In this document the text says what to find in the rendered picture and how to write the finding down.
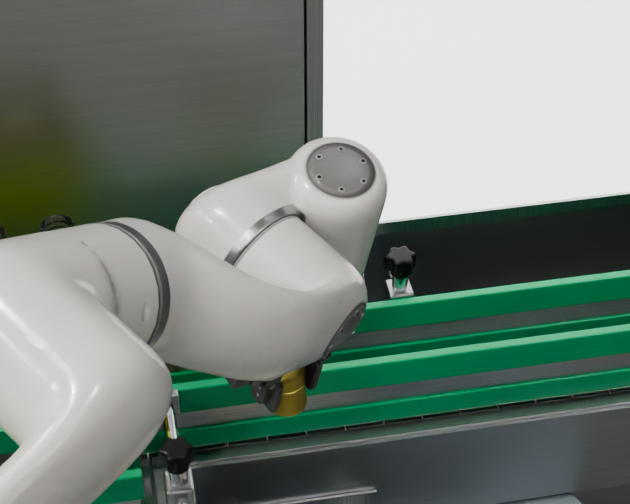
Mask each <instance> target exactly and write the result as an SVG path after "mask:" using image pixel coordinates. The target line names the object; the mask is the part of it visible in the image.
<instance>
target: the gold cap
mask: <svg viewBox="0 0 630 504"><path fill-rule="evenodd" d="M280 383H281V384H282V386H283V391H282V395H281V399H280V403H279V407H278V409H277V410H276V411H275V412H273V413H274V414H276V415H278V416H282V417H291V416H295V415H297V414H299V413H301V412H302V411H303V410H304V409H305V407H306V405H307V394H306V371H305V367H302V368H300V369H297V370H295V371H292V372H290V373H287V374H285V375H283V376H282V379H281V381H280Z"/></svg>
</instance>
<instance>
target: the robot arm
mask: <svg viewBox="0 0 630 504"><path fill-rule="evenodd" d="M387 192H388V181H387V175H386V172H385V169H384V167H383V165H382V163H381V161H380V160H379V159H378V157H377V156H376V155H375V154H374V153H373V152H372V151H371V150H370V149H368V148H367V147H365V146H364V145H362V144H360V143H358V142H356V141H354V140H351V139H348V138H343V137H323V138H319V139H316V140H313V141H310V142H308V143H306V144H305V145H303V146H302V147H301V148H299V149H298V150H297V151H296V152H295V153H294V155H293V156H292V157H291V158H290V159H288V160H285V161H283V162H280V163H278V164H275V165H273V166H270V167H268V168H265V169H262V170H260V171H257V172H254V173H251V174H248V175H245V176H242V177H239V178H236V179H233V180H230V181H228V182H225V183H223V184H221V185H217V186H214V187H211V188H209V189H207V190H205V191H204V192H202V193H201V194H199V195H198V196H197V197H196V198H195V199H194V200H193V201H192V202H191V203H190V204H189V206H188V207H187V208H186V209H185V211H184V212H183V213H182V215H181V217H180V218H179V220H178V223H177V225H176V229H175V232H173V231H171V230H169V229H167V228H165V227H162V226H160V225H157V224H154V223H152V222H149V221H146V220H142V219H137V218H128V217H125V218H115V219H111V220H106V221H101V222H96V223H89V224H84V225H79V226H73V227H68V228H63V229H57V230H52V231H44V232H38V233H33V234H28V235H22V236H17V237H12V238H6V239H1V240H0V428H1V429H2V430H3V431H4V432H5V433H6V434H7V435H8V436H9V437H10V438H11V439H12V440H13V441H14V442H15V443H16V444H17V445H18V446H20V447H19V449H18V450H17V451H16V452H15V453H14V454H13V455H12V456H11V457H10V458H9V459H8V460H7V461H6V462H4V463H3V464H2V465H1V466H0V504H91V503H92V502H93V501H95V500H96V499H97V498H98V497H99V496H100V495H101V494H102V493H103V492H104V491H105V490H106V489H107V488H108V487H109V486H110V485H111V484H112V483H113V482H114V481H115V480H117V479H118V478H119V477H120V476H121V475H122V474H123V473H124V472H125V471H126V470H127V469H128V468H129V466H130V465H131V464H132V463H133V462H134V461H135V460H136V459H137V458H138V457H139V456H140V455H141V453H142V452H143V451H144V450H145V449H146V447H147V446H148V445H149V443H150V442H151V441H152V439H153V438H154V437H155V435H156V434H157V433H158V431H159V429H160V428H161V426H162V424H163V422H164V420H165V418H166V416H167V413H168V411H169V408H170V406H171V399H172V392H173V385H172V380H171V375H170V371H169V369H168V367H167V366H166V364H165V363H167V364H170V365H174V366H178V367H182V368H186V369H189V370H193V371H198V372H203V373H207V374H211V375H215V376H220V377H224V378H225V379H226V380H227V381H228V383H229V384H230V385H231V387H232V388H233V389H235V388H239V387H244V386H246V385H247V384H250V385H251V387H252V388H251V393H252V395H253V397H254V398H255V400H256V401H257V402H258V403H259V404H264V405H265V406H266V407H267V409H268V410H269V411H270V412H271V413H273V412H275V411H276V410H277V409H278V407H279V403H280V399H281V395H282V391H283V386H282V384H281V383H280V381H281V379H282V376H283V375H285V374H287V373H290V372H292V371H295V370H297V369H300V368H302V367H305V371H306V387H307V389H310V390H312V389H314V388H316V387H317V384H318V381H319V377H320V374H321V371H322V367H323V365H322V362H324V361H326V360H327V359H328V358H329V357H330V356H331V354H332V351H335V350H336V349H337V348H338V347H339V346H340V345H341V344H342V343H344V342H345V341H346V340H347V339H348V338H349V337H351V336H352V335H353V334H354V333H355V329H356V328H357V327H358V325H359V323H360V322H361V320H362V318H363V316H364V314H365V310H366V306H367V301H368V297H367V288H366V285H365V278H364V270H365V267H366V264H367V260H368V257H369V254H370V251H371V247H372V244H373V241H374V238H375V234H376V231H377V228H378V224H379V221H380V218H381V215H382V211H383V208H384V205H385V201H386V197H387Z"/></svg>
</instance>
